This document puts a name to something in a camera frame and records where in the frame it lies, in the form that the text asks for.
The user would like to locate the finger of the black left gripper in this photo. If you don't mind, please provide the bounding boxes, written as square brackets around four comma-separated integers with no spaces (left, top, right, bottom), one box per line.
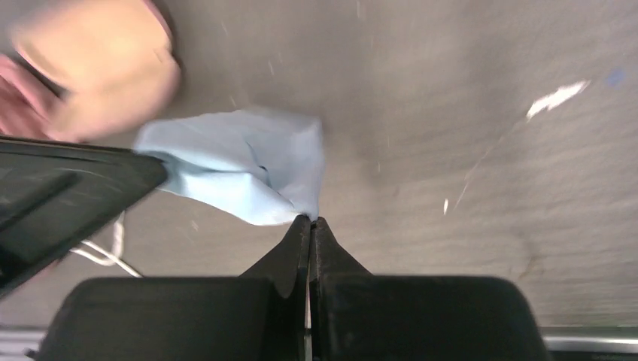
[1,136,167,297]

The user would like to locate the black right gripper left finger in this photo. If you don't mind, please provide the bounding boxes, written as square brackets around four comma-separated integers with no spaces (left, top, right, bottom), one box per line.
[37,216,311,360]

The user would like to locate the pink glasses case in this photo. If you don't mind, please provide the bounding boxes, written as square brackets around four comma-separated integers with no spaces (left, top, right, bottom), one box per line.
[1,1,181,142]

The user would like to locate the white drawstring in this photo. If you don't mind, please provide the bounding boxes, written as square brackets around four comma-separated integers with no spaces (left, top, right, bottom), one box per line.
[69,211,144,279]

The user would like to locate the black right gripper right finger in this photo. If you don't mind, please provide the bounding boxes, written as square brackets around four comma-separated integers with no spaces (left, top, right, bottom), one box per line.
[309,218,551,360]

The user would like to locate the light blue cleaning cloth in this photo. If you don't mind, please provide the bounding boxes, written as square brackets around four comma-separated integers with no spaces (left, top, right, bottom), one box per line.
[133,108,325,226]

